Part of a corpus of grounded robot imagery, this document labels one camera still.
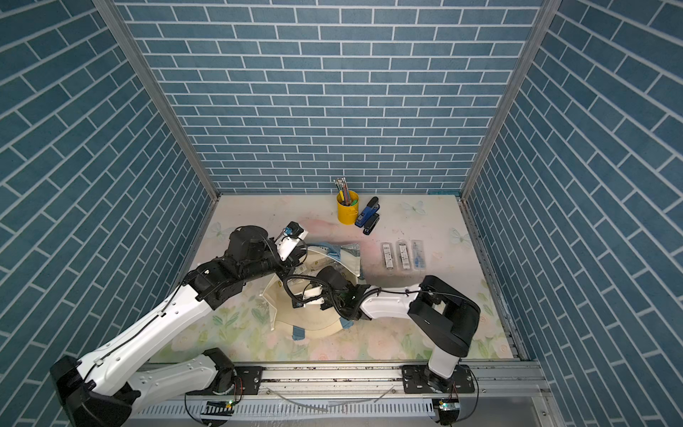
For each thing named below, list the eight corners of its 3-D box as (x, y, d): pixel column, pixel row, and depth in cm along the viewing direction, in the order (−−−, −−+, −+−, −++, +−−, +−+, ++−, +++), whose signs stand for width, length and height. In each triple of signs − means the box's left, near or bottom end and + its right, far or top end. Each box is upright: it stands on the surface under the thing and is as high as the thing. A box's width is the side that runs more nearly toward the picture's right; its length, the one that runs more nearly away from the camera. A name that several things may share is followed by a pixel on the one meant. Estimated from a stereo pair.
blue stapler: (355, 225, 111) (355, 217, 108) (371, 203, 120) (372, 195, 116) (365, 229, 110) (365, 222, 106) (380, 207, 119) (381, 199, 115)
